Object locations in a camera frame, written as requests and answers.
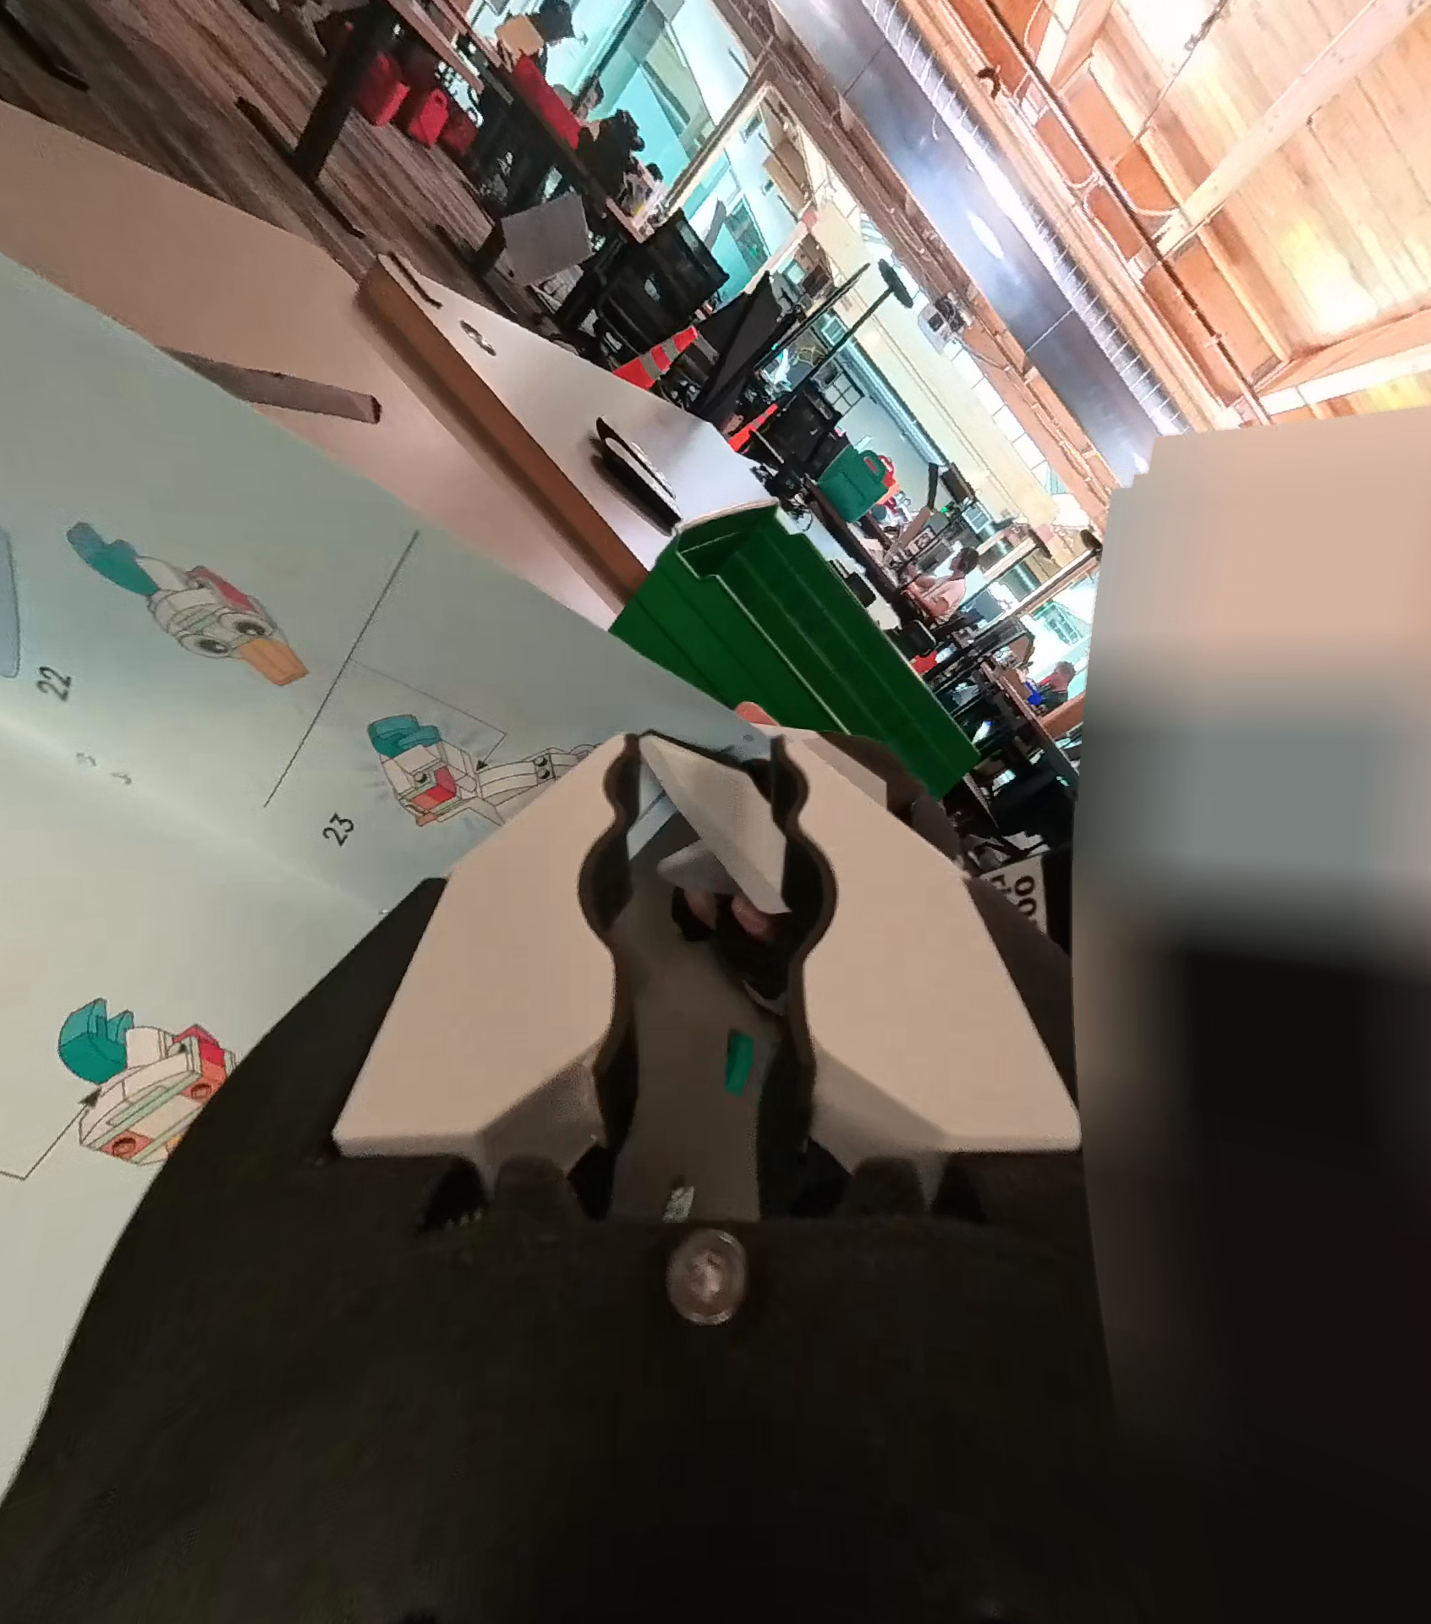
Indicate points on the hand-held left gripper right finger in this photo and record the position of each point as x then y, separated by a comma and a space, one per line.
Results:
917, 1001

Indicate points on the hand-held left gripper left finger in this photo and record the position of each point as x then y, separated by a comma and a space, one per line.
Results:
499, 990

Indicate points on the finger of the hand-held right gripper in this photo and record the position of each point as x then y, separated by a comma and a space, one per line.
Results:
727, 819

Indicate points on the teal lego piece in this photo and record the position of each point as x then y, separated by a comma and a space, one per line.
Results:
737, 1060

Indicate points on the open lego instruction booklet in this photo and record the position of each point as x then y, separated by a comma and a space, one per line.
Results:
132, 811

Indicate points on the person's right hand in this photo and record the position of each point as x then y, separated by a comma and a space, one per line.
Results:
715, 916

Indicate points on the black object on table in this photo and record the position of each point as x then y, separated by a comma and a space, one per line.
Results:
635, 470

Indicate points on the white table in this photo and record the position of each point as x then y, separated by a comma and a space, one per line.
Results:
564, 381

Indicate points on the black plastic crate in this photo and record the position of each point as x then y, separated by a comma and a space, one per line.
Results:
661, 286

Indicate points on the red stool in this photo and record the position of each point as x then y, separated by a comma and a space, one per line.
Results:
404, 87

